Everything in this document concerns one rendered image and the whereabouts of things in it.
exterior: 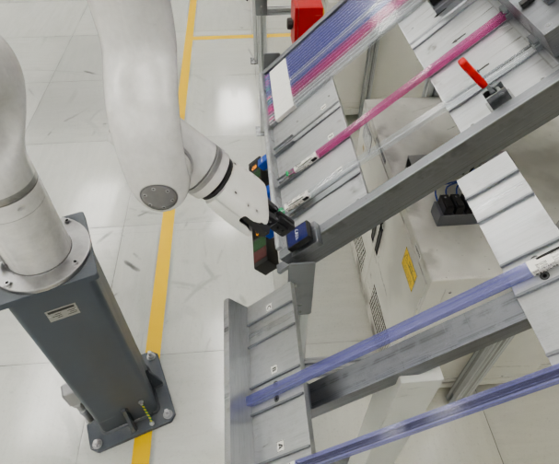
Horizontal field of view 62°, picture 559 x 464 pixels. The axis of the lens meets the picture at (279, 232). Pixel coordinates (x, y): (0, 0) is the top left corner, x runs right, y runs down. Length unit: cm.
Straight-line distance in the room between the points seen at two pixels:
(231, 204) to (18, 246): 40
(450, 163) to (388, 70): 163
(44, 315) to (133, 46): 63
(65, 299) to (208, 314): 76
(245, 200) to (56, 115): 218
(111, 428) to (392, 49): 190
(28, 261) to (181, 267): 95
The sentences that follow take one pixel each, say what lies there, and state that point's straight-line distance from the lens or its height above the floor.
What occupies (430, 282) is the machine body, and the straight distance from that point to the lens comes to 104.
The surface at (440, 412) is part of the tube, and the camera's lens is 55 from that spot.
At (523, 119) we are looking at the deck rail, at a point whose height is 101.
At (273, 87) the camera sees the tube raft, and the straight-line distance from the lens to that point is 130.
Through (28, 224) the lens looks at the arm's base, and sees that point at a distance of 90.
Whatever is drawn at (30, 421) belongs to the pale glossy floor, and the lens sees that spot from 167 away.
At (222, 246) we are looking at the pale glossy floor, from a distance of 187.
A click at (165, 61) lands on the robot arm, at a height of 115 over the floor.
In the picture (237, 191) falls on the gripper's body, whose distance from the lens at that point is 70.
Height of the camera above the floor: 141
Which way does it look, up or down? 48 degrees down
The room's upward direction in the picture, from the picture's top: straight up
